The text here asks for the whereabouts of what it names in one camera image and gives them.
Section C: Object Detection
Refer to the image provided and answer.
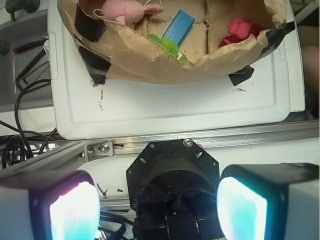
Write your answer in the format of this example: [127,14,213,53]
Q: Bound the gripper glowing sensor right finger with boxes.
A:
[216,162,320,240]

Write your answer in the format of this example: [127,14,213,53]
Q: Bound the black hex key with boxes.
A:
[14,60,51,94]

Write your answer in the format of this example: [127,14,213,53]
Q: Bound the black cable bundle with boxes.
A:
[0,79,60,171]

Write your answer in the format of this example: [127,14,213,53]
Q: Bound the white plastic bin lid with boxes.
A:
[47,0,305,140]

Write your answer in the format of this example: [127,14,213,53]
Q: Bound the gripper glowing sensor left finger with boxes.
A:
[0,169,100,240]

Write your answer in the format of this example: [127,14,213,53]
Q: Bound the black octagonal mount plate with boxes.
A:
[126,148,224,240]

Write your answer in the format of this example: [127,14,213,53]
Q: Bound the green fuzzy toy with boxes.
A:
[146,34,188,63]

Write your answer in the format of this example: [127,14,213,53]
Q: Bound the pink plush bunny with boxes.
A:
[101,0,164,29]

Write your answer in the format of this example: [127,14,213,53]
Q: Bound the metal corner bracket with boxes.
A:
[83,140,114,162]

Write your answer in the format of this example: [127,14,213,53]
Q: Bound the brown paper bag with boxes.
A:
[57,0,295,85]

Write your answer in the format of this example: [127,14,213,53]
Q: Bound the red crumpled cloth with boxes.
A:
[219,18,263,48]

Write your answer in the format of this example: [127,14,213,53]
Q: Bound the blue rectangular block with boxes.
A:
[161,10,195,47]

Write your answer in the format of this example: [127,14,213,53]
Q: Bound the red black pen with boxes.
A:
[12,39,47,54]

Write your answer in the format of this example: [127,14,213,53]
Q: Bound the aluminium extrusion rail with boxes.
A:
[0,120,320,175]

